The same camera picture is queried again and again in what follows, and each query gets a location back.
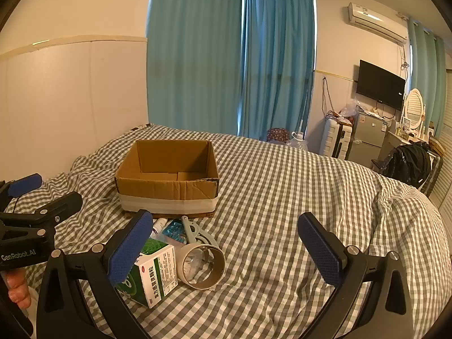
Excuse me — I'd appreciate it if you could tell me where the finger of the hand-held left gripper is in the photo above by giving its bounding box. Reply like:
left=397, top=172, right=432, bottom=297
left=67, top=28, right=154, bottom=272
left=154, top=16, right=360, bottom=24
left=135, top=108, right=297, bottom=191
left=0, top=173, right=44, bottom=213
left=0, top=191, right=84, bottom=235

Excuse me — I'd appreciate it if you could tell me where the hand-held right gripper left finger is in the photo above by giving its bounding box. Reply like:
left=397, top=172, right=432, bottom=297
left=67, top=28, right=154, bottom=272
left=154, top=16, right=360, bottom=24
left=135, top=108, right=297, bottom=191
left=35, top=209, right=154, bottom=339

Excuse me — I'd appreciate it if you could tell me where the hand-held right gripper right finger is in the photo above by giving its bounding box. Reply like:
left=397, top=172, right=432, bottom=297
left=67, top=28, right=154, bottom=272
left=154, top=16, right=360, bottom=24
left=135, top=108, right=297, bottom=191
left=297, top=212, right=415, bottom=339

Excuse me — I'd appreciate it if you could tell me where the blue blister packet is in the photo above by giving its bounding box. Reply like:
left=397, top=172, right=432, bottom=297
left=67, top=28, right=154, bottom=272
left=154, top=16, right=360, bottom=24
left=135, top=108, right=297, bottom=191
left=160, top=219, right=188, bottom=245

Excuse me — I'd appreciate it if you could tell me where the cardboard box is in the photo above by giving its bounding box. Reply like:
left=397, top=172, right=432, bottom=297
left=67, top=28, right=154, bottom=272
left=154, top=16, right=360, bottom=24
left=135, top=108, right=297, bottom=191
left=115, top=139, right=220, bottom=218

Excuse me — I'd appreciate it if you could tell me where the person's left hand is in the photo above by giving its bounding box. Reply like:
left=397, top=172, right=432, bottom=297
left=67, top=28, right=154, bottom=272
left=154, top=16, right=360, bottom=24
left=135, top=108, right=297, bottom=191
left=5, top=268, right=33, bottom=308

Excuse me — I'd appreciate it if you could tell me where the small white bottle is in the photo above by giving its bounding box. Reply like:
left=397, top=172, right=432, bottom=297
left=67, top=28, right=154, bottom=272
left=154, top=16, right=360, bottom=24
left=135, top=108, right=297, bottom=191
left=150, top=218, right=166, bottom=239

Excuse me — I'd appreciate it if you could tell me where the clear tape roll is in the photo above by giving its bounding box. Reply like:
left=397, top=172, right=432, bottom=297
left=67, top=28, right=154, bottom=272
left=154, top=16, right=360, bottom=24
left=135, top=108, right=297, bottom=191
left=176, top=243, right=227, bottom=288

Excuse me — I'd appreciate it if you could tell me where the grey checked bed blanket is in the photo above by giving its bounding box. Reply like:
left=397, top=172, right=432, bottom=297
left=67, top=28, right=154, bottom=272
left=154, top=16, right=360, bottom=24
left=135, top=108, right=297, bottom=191
left=0, top=123, right=452, bottom=339

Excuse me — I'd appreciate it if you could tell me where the grey plastic tool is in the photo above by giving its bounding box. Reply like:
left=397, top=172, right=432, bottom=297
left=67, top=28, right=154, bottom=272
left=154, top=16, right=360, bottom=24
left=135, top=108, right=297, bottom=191
left=181, top=215, right=220, bottom=251

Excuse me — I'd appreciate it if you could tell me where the clear water jug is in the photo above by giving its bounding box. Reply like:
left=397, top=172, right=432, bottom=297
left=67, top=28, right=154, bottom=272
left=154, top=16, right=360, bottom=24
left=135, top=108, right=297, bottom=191
left=290, top=131, right=309, bottom=149

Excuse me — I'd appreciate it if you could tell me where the white suitcase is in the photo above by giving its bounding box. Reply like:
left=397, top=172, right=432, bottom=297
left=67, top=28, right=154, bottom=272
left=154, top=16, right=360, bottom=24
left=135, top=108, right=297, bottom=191
left=320, top=116, right=354, bottom=159

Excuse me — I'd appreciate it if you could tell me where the red patterned bag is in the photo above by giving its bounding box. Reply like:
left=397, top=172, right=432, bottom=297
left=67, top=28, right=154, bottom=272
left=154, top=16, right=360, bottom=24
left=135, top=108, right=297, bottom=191
left=266, top=128, right=291, bottom=144

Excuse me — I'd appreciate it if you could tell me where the grey small fridge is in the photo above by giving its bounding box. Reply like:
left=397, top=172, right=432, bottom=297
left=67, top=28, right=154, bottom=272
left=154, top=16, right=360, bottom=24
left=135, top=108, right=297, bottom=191
left=348, top=111, right=389, bottom=170

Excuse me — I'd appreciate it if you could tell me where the black chair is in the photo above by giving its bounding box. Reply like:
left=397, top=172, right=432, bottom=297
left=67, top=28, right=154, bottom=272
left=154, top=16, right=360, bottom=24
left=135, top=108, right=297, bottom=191
left=386, top=143, right=432, bottom=188

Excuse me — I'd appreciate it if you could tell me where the white dressing table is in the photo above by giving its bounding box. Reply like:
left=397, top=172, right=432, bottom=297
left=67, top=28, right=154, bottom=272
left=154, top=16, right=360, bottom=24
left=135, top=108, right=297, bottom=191
left=379, top=127, right=436, bottom=158

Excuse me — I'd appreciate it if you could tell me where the clear plastic bag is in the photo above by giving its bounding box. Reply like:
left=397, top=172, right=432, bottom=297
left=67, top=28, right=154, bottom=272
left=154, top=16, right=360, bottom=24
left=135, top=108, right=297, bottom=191
left=339, top=99, right=362, bottom=117

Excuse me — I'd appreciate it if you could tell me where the white oval mirror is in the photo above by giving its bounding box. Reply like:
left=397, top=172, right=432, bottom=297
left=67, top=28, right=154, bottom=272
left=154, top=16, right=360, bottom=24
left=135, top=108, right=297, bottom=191
left=401, top=88, right=424, bottom=131

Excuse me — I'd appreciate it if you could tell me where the narrow teal curtain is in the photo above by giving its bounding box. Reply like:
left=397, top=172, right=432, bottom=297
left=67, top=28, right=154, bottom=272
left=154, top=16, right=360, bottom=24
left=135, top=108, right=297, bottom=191
left=240, top=0, right=316, bottom=140

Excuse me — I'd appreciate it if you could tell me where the wide teal curtain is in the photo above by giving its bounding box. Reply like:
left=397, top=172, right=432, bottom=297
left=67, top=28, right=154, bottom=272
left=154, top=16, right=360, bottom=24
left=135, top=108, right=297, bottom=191
left=146, top=0, right=244, bottom=136

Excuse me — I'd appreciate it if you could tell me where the teal curtain beside mirror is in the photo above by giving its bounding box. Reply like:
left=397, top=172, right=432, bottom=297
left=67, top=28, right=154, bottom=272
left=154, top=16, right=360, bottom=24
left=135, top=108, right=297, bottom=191
left=406, top=16, right=447, bottom=138

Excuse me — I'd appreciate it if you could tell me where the white air conditioner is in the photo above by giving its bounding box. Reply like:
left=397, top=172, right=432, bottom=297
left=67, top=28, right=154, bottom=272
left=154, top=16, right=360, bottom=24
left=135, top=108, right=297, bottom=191
left=347, top=2, right=408, bottom=46

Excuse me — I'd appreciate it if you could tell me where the hanging wall cable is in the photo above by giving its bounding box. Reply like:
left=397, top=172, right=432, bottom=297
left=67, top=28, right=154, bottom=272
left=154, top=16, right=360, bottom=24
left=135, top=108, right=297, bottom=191
left=322, top=77, right=340, bottom=114

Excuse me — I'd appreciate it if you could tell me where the black wall television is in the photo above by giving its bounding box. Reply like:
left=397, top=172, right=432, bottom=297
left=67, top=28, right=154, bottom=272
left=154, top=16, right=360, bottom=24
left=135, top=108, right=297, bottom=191
left=355, top=60, right=406, bottom=111

